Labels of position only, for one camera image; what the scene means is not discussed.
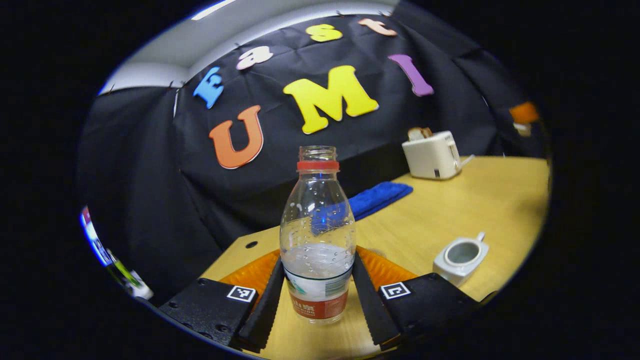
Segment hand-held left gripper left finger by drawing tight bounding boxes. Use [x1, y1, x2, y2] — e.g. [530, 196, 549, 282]
[159, 248, 287, 351]

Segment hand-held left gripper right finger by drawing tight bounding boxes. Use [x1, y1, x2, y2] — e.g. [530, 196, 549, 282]
[351, 245, 483, 352]

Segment clear plastic water bottle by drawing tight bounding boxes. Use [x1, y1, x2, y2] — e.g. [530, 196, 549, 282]
[279, 145, 357, 325]

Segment white ceramic teacup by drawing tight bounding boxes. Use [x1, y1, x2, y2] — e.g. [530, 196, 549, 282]
[432, 231, 490, 288]

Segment green bottle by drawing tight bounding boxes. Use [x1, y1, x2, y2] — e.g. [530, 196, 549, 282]
[106, 250, 155, 301]

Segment white toaster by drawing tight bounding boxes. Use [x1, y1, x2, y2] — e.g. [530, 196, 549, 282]
[401, 130, 463, 181]

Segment blue folded towel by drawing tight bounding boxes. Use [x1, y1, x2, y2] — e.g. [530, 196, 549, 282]
[312, 181, 414, 235]

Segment computer monitor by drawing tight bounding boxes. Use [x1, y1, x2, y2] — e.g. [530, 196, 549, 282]
[80, 206, 113, 267]

